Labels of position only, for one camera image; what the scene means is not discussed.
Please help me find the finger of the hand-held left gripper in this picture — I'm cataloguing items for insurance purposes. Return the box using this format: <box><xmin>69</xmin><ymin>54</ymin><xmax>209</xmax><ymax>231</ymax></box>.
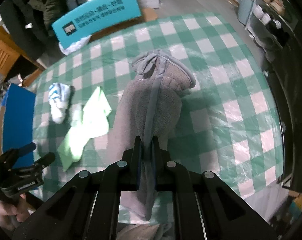
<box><xmin>0</xmin><ymin>142</ymin><xmax>37</xmax><ymax>168</ymax></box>
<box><xmin>9</xmin><ymin>152</ymin><xmax>56</xmax><ymax>178</ymax></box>

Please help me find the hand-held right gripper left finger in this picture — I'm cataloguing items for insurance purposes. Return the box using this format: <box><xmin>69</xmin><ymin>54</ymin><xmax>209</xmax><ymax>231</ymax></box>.
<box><xmin>12</xmin><ymin>135</ymin><xmax>144</xmax><ymax>240</ymax></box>

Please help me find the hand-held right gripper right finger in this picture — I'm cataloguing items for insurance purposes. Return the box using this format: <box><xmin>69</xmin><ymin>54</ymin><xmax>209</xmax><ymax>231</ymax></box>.
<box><xmin>152</xmin><ymin>136</ymin><xmax>278</xmax><ymax>240</ymax></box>

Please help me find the blue cardboard box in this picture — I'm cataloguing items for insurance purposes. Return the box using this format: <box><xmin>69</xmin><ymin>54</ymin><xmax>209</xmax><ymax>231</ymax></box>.
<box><xmin>0</xmin><ymin>83</ymin><xmax>37</xmax><ymax>168</ymax></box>

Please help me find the grey fleece garment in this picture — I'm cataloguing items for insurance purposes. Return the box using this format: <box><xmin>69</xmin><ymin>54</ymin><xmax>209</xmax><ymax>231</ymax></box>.
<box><xmin>113</xmin><ymin>50</ymin><xmax>196</xmax><ymax>222</ymax></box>

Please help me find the person's left hand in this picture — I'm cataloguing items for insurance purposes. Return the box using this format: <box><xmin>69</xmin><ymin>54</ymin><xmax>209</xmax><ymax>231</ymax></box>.
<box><xmin>0</xmin><ymin>193</ymin><xmax>29</xmax><ymax>231</ymax></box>

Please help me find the white blue striped sock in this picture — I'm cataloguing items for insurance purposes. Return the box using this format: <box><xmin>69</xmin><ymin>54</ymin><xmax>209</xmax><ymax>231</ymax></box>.
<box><xmin>48</xmin><ymin>82</ymin><xmax>75</xmax><ymax>124</ymax></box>

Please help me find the light green cloth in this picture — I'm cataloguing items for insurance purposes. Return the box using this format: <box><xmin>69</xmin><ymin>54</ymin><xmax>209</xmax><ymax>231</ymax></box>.
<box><xmin>57</xmin><ymin>86</ymin><xmax>113</xmax><ymax>172</ymax></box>

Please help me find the pale cloth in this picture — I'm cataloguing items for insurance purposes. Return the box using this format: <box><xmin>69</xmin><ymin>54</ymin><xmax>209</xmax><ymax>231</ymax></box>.
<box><xmin>117</xmin><ymin>224</ymin><xmax>173</xmax><ymax>240</ymax></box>

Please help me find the wooden louvred wardrobe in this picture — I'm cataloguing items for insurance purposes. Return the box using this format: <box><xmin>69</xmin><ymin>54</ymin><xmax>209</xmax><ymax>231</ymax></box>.
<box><xmin>0</xmin><ymin>15</ymin><xmax>46</xmax><ymax>88</ymax></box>

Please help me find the white plastic bag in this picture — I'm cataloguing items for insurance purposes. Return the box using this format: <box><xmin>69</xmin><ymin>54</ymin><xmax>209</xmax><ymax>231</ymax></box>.
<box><xmin>58</xmin><ymin>35</ymin><xmax>93</xmax><ymax>55</ymax></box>

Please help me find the teal shoe box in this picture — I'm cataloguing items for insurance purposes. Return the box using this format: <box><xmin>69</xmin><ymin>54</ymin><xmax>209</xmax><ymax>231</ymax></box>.
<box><xmin>52</xmin><ymin>0</ymin><xmax>142</xmax><ymax>48</ymax></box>

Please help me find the olive green jacket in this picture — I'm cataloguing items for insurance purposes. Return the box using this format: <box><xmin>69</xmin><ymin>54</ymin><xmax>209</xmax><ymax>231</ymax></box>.
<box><xmin>11</xmin><ymin>0</ymin><xmax>64</xmax><ymax>43</ymax></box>

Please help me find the light blue bin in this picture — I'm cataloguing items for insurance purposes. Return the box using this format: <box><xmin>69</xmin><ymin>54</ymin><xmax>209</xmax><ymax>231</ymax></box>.
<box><xmin>237</xmin><ymin>0</ymin><xmax>260</xmax><ymax>27</ymax></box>

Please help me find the black shoe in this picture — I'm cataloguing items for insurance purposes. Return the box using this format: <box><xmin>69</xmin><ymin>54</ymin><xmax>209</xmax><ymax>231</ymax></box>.
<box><xmin>267</xmin><ymin>19</ymin><xmax>290</xmax><ymax>47</ymax></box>

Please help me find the shoe rack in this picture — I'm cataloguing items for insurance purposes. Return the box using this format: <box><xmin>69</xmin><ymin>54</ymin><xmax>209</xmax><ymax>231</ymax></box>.
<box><xmin>245</xmin><ymin>0</ymin><xmax>299</xmax><ymax>63</ymax></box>

